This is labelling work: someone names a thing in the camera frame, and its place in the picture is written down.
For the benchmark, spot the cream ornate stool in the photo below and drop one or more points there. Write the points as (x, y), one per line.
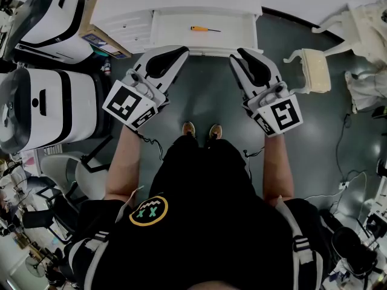
(316, 71)

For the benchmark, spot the black office chair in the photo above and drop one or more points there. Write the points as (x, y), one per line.
(60, 210)

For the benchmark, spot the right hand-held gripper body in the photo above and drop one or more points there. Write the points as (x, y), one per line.
(282, 115)

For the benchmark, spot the black round headset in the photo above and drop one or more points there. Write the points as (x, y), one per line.
(352, 249)

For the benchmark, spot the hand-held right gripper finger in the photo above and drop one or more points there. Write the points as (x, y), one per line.
(270, 68)
(242, 80)

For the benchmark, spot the person's right forearm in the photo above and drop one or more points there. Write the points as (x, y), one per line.
(276, 168)

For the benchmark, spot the black metal frame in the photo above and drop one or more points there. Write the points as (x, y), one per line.
(90, 154)

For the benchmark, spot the person's left brown shoe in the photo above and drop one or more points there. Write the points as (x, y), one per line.
(188, 128)

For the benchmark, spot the white and black machine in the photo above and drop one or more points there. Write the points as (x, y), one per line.
(75, 107)
(45, 17)

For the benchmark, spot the small dark bottle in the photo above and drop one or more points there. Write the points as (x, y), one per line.
(106, 68)

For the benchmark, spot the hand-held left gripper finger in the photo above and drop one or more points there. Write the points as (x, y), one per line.
(142, 60)
(176, 68)

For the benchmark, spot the person's right brown shoe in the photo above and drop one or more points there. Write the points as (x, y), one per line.
(215, 130)

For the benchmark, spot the standing fan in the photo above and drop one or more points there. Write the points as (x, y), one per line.
(35, 266)

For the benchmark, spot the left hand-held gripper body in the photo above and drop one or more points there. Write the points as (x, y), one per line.
(124, 101)

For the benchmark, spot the white ornate furniture piece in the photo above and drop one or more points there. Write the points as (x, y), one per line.
(366, 89)

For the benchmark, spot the person's brown shoe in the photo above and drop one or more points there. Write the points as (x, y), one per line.
(188, 128)
(215, 130)

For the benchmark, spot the cardboard box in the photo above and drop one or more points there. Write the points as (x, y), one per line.
(101, 43)

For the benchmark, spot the black t-shirt with round logo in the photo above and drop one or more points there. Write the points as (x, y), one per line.
(211, 237)

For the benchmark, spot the person's left forearm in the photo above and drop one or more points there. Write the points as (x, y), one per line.
(124, 168)

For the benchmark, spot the white power adapter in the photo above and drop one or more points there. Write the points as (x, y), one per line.
(343, 185)

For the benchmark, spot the white drawer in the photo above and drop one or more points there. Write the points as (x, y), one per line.
(181, 41)

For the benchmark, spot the white shell chair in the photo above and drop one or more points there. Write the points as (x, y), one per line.
(87, 180)

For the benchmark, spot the white ornate table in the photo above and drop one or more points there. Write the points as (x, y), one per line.
(362, 26)

